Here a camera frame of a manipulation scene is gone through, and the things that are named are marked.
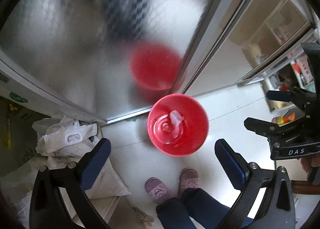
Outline left purple slipper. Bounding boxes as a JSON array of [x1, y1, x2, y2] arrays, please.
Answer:
[[144, 178, 175, 205]]

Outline steel cabinet door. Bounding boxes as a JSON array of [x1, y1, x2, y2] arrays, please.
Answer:
[[0, 0, 261, 125]]

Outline right purple slipper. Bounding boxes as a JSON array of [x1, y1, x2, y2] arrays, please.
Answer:
[[178, 168, 199, 197]]

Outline white tissue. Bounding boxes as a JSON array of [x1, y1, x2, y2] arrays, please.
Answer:
[[169, 110, 184, 128]]

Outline person's blue trouser legs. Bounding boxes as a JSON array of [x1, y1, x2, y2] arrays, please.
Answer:
[[156, 188, 229, 229]]

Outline red plastic basin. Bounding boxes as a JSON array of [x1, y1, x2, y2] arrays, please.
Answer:
[[147, 94, 209, 157]]

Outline person's right hand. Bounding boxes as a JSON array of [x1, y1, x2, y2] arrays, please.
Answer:
[[300, 154, 320, 173]]

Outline purple slipper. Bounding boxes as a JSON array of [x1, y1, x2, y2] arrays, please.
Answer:
[[178, 168, 199, 197], [144, 178, 175, 205]]

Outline white plastic bag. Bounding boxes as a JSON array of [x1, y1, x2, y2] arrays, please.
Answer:
[[1, 118, 130, 227]]

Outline orange plastic jar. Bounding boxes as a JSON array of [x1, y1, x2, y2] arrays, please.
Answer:
[[151, 114, 185, 146]]

